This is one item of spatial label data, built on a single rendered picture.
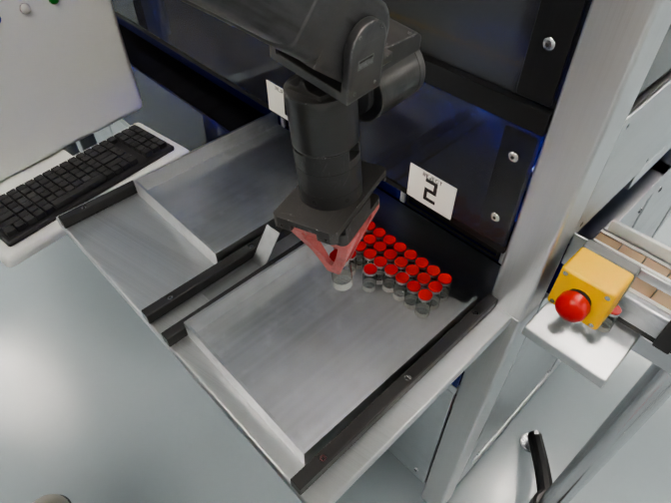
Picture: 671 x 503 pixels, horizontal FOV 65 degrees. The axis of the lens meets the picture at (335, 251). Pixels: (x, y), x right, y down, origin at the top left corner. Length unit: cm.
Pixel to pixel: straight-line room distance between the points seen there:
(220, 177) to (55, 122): 45
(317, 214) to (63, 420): 152
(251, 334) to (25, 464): 118
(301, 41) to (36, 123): 105
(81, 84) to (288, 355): 84
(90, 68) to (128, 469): 109
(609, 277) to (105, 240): 78
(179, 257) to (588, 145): 63
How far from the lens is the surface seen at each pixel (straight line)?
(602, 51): 59
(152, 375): 186
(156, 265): 92
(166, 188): 106
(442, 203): 79
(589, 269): 73
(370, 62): 38
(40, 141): 135
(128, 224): 101
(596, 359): 84
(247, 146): 113
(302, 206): 47
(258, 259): 87
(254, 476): 164
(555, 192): 68
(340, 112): 41
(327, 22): 34
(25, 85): 130
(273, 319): 80
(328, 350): 76
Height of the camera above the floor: 153
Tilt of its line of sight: 47 degrees down
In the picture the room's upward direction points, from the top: straight up
